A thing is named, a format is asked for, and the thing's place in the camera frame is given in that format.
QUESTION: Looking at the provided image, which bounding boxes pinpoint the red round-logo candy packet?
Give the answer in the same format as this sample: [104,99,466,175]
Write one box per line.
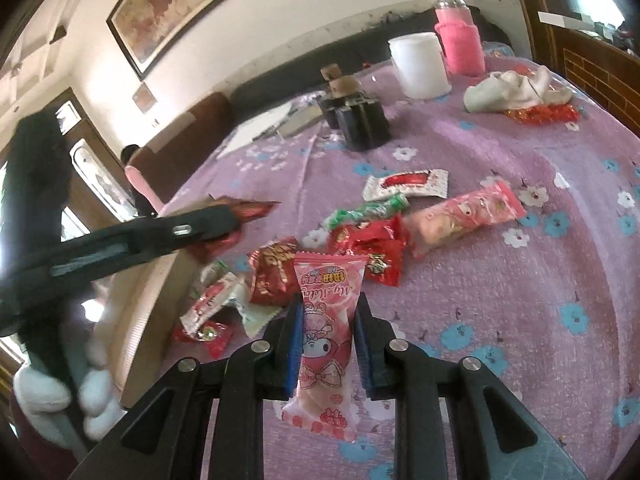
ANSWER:
[171,321,233,360]

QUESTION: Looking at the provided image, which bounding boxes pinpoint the white red snack packet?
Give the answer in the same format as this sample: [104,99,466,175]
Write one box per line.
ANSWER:
[180,272,243,336]

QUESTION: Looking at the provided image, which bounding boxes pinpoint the clear green-edged snack packet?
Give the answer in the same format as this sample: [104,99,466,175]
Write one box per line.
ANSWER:
[194,260,238,306]

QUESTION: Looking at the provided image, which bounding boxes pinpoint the dark red foil snack bag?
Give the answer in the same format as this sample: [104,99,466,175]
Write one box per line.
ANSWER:
[248,236,298,307]

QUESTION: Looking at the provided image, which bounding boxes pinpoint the tall pink My Melody snack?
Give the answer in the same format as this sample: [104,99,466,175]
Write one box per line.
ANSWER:
[281,252,367,442]

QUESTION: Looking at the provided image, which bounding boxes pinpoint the pink snack packet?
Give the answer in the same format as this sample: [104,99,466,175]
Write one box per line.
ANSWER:
[404,182,526,258]

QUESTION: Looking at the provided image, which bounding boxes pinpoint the red cartoon snack packet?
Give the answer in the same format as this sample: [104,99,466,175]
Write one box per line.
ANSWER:
[328,214,407,287]

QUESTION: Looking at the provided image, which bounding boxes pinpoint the green white candy packet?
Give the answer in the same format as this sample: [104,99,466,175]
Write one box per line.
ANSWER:
[321,193,409,231]

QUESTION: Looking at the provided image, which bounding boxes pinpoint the pale green wafer packet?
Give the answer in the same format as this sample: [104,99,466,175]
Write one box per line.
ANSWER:
[233,283,282,338]

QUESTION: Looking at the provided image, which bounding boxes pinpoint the dark red foil snack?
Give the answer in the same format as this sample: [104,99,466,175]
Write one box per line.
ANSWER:
[182,196,280,264]

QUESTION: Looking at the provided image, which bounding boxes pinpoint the white gloved left hand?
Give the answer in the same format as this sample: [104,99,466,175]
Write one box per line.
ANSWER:
[11,312,125,452]

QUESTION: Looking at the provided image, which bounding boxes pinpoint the cardboard tray box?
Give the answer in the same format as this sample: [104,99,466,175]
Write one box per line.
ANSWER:
[106,196,222,411]

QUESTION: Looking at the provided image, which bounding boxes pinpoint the brown sofa chair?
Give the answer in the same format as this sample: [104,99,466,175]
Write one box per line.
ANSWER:
[125,92,235,212]

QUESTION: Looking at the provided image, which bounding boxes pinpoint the white paper sheet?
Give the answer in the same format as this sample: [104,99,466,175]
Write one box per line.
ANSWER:
[216,102,318,158]

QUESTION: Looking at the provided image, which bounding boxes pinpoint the purple floral tablecloth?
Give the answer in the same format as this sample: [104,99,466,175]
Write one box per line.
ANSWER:
[162,63,639,479]

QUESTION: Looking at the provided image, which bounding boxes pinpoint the olive notebook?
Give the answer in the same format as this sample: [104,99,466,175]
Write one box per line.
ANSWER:
[276,105,323,139]

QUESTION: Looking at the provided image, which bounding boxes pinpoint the black sofa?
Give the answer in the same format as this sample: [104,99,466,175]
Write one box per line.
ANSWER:
[229,6,514,124]

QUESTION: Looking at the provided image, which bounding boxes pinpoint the black jar wooden lid rear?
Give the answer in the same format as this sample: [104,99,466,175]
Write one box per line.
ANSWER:
[319,63,352,130]

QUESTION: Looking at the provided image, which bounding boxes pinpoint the black jar wooden lid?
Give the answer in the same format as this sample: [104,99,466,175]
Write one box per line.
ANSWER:
[330,76,392,152]
[319,63,352,130]

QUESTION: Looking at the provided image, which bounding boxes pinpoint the black jar wooden lid front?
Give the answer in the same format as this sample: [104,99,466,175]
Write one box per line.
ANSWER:
[330,76,392,152]

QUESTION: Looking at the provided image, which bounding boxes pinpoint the red beaded ornament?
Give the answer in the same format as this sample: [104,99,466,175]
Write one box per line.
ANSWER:
[504,104,580,126]

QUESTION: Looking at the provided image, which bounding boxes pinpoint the white crumpled cloth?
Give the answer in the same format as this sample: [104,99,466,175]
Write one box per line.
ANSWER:
[463,66,573,113]

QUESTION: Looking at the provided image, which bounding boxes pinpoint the white plastic canister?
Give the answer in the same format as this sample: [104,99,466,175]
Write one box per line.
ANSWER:
[388,32,451,100]

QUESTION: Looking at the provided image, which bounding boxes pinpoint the pink sleeved water bottle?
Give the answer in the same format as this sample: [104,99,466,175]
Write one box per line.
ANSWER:
[434,0,486,77]

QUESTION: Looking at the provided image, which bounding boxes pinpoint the small wall plaque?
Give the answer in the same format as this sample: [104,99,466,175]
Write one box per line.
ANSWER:
[132,82,156,114]

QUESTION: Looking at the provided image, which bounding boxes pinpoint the framed wall painting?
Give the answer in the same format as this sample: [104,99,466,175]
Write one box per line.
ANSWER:
[106,0,224,80]

